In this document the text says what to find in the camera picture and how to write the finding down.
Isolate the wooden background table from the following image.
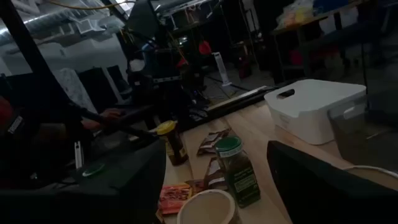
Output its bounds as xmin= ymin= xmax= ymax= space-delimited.
xmin=272 ymin=0 xmax=398 ymax=78

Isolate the black metal table frame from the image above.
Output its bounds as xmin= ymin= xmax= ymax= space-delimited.
xmin=182 ymin=84 xmax=280 ymax=131

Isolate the pile of plastic bags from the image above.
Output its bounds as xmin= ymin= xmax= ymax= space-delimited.
xmin=275 ymin=0 xmax=315 ymax=29

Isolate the brown spice packet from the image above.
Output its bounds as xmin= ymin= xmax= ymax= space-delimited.
xmin=196 ymin=127 xmax=233 ymax=156
xmin=203 ymin=156 xmax=229 ymax=191

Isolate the silver ventilation duct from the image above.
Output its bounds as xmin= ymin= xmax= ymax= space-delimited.
xmin=0 ymin=4 xmax=125 ymax=43

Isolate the white cable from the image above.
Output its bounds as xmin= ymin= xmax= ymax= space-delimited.
xmin=343 ymin=164 xmax=398 ymax=180

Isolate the beige-lid furikake jar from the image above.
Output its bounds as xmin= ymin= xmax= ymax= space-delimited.
xmin=176 ymin=188 xmax=241 ymax=224

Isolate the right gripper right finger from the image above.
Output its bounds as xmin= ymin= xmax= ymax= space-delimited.
xmin=266 ymin=139 xmax=398 ymax=224

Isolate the black diagonal frame post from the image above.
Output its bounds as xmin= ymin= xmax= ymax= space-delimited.
xmin=0 ymin=0 xmax=74 ymax=108

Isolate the yellow-lid spice jar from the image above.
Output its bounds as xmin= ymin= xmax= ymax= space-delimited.
xmin=154 ymin=119 xmax=189 ymax=166

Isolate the white tower fan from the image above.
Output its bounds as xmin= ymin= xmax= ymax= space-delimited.
xmin=212 ymin=51 xmax=233 ymax=87

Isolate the grey translucent plastic bin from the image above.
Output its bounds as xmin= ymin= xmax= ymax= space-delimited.
xmin=328 ymin=95 xmax=398 ymax=174

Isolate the white plastic bin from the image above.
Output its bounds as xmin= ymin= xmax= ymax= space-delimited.
xmin=263 ymin=78 xmax=368 ymax=146

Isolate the green-lid spice jar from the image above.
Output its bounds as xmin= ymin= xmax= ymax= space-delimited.
xmin=81 ymin=162 xmax=107 ymax=180
xmin=213 ymin=135 xmax=262 ymax=209

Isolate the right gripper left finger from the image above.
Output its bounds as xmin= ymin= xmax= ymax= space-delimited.
xmin=0 ymin=139 xmax=167 ymax=224

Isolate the orange taco mix packet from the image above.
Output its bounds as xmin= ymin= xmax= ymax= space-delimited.
xmin=158 ymin=179 xmax=205 ymax=216

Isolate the person's hand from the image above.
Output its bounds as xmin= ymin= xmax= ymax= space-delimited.
xmin=81 ymin=108 xmax=126 ymax=131

